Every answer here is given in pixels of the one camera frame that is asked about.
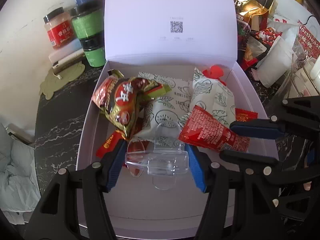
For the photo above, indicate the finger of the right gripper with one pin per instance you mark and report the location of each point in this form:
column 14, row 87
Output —
column 258, row 128
column 248, row 159

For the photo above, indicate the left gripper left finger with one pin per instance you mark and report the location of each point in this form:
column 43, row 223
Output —
column 70, row 194

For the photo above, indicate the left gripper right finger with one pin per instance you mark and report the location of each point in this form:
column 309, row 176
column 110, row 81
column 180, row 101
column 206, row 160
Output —
column 240, row 203

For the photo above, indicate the red gold candy packet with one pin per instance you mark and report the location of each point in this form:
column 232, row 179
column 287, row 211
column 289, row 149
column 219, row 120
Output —
column 244, row 115

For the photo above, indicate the red sauce sachet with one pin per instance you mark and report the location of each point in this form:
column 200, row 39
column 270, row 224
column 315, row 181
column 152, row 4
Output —
column 203, row 130

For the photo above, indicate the clear acrylic phone stand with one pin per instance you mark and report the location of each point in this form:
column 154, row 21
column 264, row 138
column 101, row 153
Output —
column 165, row 161

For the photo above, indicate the small red snack packet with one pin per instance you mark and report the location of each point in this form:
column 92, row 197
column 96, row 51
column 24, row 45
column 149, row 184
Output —
column 110, row 143

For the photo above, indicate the white printed bread packet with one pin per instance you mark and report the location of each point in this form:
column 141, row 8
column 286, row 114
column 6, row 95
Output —
column 161, row 115

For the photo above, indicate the red plastic propeller fan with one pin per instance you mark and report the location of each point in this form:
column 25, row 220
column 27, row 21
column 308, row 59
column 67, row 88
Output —
column 214, row 72

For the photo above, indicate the brown green snack bag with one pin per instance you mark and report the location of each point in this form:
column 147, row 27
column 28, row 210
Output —
column 122, row 98

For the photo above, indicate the grey puffer jacket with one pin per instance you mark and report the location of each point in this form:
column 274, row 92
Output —
column 20, row 192

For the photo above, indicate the white rolled tube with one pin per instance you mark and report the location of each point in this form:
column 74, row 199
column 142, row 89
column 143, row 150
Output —
column 278, row 60

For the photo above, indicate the red barbecue sign bag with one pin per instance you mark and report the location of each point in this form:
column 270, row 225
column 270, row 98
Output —
column 309, row 43

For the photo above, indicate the green leaf coaster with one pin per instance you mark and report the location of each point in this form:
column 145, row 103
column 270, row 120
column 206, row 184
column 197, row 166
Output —
column 53, row 83

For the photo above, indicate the black gold oatmeal bag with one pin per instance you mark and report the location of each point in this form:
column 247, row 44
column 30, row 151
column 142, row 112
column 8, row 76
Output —
column 245, row 10

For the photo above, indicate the lavender open gift box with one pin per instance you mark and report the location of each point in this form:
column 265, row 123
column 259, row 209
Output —
column 166, row 40

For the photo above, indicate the red label jar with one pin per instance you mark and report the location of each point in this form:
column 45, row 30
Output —
column 59, row 28

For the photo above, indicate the green black jar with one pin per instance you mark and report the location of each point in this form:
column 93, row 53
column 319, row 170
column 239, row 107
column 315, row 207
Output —
column 88, row 23

